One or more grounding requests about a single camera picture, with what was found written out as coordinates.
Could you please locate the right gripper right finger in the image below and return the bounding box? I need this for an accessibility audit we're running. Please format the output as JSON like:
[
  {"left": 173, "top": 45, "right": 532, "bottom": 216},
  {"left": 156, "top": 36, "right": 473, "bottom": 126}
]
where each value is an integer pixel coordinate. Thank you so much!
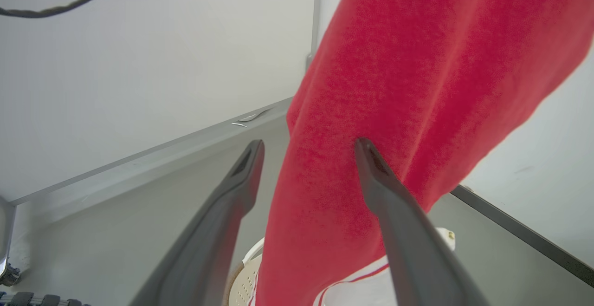
[{"left": 355, "top": 137, "right": 490, "bottom": 306}]

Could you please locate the grey ribbed hose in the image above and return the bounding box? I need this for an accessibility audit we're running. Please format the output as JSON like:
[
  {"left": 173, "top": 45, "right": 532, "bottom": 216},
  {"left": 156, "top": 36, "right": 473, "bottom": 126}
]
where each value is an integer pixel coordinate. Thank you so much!
[{"left": 0, "top": 291, "right": 91, "bottom": 306}]

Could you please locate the grey partition bottom rail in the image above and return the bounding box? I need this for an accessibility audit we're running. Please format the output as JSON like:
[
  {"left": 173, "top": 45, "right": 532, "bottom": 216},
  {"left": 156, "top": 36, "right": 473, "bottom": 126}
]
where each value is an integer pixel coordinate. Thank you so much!
[{"left": 8, "top": 96, "right": 295, "bottom": 225}]

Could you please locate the cream perforated laundry basket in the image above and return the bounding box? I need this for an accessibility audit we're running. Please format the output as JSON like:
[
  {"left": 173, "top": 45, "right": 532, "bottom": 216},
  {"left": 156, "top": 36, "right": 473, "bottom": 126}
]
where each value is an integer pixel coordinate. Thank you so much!
[{"left": 223, "top": 227, "right": 458, "bottom": 306}]

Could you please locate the red garment with striped cuff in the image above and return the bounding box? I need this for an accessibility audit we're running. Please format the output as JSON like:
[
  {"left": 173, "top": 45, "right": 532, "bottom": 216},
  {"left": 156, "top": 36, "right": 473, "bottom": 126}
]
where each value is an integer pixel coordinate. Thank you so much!
[{"left": 248, "top": 0, "right": 594, "bottom": 306}]

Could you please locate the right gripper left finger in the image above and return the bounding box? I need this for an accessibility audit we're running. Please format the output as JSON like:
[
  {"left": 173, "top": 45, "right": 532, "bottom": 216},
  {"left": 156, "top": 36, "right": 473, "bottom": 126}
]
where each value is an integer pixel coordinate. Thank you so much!
[{"left": 129, "top": 139, "right": 265, "bottom": 306}]

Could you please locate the grey partition leg with caster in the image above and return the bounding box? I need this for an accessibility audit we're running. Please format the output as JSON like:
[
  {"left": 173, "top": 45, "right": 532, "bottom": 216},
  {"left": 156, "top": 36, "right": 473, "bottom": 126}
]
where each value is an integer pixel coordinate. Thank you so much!
[{"left": 305, "top": 0, "right": 324, "bottom": 71}]

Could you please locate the black caster wheel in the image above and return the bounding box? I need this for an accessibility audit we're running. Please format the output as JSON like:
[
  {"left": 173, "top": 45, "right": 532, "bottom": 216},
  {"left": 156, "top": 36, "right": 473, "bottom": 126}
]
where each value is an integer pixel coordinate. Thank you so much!
[{"left": 0, "top": 259, "right": 22, "bottom": 288}]

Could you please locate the black baseboard strip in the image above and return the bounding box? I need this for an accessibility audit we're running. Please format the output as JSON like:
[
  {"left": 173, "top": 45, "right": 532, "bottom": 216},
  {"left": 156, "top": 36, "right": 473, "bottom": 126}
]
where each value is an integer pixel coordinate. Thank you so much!
[{"left": 449, "top": 184, "right": 594, "bottom": 289}]

